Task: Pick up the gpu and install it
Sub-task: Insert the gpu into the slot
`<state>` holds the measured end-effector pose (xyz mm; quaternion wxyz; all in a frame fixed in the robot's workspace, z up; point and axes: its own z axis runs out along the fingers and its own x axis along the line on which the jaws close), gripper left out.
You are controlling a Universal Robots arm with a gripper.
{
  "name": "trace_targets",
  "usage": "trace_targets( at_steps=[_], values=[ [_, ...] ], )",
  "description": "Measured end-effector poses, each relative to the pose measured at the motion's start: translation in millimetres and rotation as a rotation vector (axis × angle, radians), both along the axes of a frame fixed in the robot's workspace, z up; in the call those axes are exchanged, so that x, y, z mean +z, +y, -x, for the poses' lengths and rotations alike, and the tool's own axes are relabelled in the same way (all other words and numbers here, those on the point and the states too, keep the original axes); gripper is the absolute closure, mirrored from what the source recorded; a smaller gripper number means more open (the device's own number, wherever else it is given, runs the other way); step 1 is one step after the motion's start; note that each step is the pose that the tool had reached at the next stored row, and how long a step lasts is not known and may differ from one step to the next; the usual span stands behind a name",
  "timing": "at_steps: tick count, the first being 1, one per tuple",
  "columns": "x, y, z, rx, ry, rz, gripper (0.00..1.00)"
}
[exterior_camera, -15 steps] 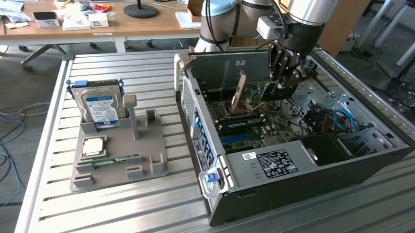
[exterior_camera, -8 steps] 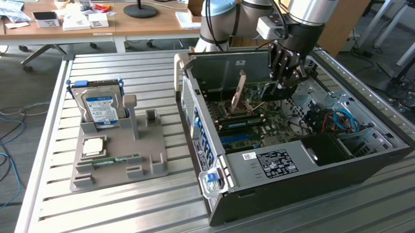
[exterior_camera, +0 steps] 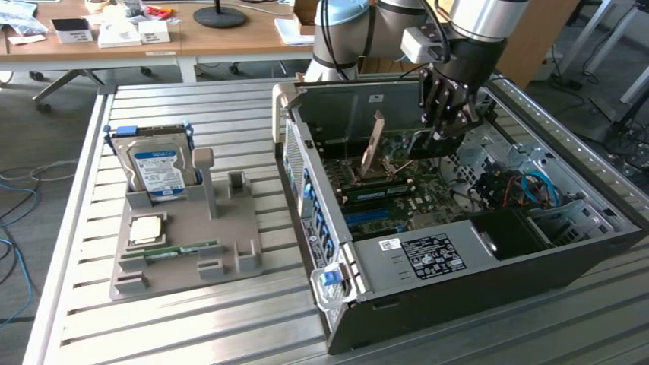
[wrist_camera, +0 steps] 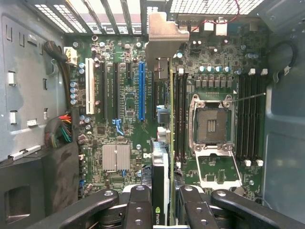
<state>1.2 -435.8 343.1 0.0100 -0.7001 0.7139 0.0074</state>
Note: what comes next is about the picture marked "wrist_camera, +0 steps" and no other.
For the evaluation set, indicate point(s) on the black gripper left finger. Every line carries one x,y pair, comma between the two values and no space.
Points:
139,210

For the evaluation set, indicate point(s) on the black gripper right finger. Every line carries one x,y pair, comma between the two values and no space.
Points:
197,214

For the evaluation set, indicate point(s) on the silver socket cover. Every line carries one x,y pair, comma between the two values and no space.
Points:
221,184

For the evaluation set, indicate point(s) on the silver chipset heat sink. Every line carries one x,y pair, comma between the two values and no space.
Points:
109,157

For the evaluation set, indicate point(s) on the green motherboard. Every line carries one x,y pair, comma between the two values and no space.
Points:
133,133

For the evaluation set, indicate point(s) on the CPU socket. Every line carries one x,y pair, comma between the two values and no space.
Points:
210,124

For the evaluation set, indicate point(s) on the black RAM slot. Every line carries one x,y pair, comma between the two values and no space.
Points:
184,119
254,119
241,119

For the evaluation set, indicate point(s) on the RAM slot with white latches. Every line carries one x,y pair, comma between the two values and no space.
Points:
178,119
248,119
261,119

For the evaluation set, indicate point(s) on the long black expansion slot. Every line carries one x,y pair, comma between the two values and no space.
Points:
155,107
116,95
103,95

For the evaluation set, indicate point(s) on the black plastic shroud box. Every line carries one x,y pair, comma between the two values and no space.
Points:
35,179

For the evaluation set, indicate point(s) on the black open PC case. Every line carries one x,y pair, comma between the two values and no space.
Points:
286,143

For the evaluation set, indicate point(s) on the blue expansion slot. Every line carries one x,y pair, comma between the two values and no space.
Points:
142,95

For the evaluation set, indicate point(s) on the thin metal locking lever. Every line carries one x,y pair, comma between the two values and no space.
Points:
250,97

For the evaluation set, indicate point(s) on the white expansion slot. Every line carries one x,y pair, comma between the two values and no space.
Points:
89,90

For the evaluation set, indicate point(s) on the short black expansion slot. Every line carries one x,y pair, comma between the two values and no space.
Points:
129,71

